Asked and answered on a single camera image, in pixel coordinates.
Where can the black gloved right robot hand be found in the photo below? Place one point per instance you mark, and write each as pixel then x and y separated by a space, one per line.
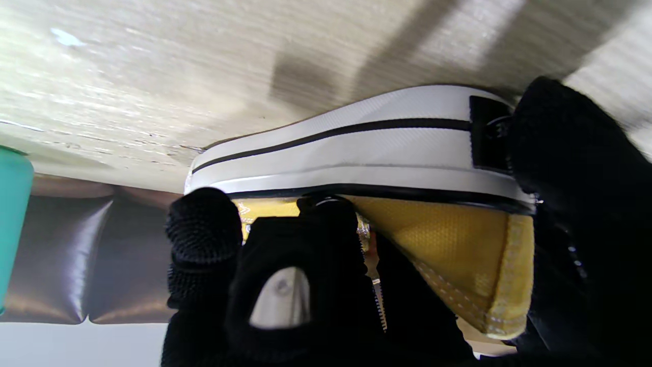
pixel 326 285

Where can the yellow canvas sneaker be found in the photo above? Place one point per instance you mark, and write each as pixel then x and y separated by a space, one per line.
pixel 382 163

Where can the brown leather sofa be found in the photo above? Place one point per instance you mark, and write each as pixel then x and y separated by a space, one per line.
pixel 91 255

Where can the green plastic basin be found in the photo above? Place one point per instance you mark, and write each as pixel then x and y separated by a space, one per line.
pixel 10 219

